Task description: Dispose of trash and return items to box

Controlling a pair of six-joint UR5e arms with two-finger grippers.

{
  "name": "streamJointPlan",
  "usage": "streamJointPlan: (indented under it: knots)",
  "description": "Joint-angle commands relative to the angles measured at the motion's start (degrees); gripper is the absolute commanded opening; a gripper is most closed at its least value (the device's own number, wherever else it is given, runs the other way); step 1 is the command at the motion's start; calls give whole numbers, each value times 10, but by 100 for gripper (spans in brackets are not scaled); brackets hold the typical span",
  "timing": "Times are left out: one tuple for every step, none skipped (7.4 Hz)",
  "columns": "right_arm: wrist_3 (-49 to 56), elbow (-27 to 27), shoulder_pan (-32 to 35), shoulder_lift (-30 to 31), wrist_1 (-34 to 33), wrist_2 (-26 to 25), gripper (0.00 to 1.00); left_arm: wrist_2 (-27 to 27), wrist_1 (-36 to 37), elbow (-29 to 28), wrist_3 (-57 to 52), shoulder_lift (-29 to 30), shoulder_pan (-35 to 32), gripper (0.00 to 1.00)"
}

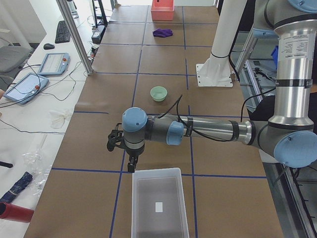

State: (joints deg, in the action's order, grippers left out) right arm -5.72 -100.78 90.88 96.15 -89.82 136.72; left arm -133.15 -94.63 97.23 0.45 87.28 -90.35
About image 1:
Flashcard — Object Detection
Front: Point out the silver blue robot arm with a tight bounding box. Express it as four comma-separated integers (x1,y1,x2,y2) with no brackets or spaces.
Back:
121,0,317,173

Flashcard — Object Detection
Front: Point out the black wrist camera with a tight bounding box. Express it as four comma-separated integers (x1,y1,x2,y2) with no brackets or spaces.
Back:
106,123,125,152

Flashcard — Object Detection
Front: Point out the green ceramic bowl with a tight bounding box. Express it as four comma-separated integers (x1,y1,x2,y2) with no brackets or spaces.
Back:
150,86,167,102

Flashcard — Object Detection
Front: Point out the crumpled clear plastic wrap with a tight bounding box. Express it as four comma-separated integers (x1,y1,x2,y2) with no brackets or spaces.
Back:
22,134,52,197

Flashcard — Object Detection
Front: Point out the black keyboard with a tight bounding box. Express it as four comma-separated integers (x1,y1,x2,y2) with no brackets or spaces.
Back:
55,20,71,44

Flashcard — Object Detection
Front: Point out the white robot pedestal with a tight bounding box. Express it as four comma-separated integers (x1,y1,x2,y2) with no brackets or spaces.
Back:
196,0,254,87

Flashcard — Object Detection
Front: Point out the aluminium frame post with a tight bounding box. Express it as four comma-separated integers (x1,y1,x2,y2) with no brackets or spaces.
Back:
56,0,93,75

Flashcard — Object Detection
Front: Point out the blue teach pendant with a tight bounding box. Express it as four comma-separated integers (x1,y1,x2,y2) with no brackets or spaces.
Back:
38,53,70,76
4,73,49,104

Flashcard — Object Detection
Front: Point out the red cylinder bottle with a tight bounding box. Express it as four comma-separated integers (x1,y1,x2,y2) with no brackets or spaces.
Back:
0,202,34,223

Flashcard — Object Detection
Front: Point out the folded dark blue umbrella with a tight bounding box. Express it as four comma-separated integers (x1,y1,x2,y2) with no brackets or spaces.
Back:
0,172,33,203

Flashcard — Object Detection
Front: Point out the clear plastic bin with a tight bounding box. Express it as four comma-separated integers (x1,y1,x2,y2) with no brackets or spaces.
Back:
131,168,189,238

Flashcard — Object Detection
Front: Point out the near blue teach pendant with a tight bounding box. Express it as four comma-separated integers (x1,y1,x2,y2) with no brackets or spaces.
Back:
4,73,49,104

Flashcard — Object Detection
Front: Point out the far blue teach pendant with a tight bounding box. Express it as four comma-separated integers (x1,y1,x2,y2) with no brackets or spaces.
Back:
38,53,70,76

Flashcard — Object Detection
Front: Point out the black computer mouse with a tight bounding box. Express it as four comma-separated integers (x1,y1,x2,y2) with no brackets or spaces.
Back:
43,43,55,50

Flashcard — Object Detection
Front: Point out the crumpled white tissue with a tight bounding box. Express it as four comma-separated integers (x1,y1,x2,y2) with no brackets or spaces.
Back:
49,110,72,129

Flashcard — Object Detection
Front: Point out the pink plastic bin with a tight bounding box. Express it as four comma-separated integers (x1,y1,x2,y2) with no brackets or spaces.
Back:
151,0,174,21

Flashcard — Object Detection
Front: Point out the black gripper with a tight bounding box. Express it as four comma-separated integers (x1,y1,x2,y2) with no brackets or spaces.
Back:
127,150,140,173

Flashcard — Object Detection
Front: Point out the purple cloth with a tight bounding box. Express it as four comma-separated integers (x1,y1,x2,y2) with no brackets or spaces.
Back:
153,28,173,38

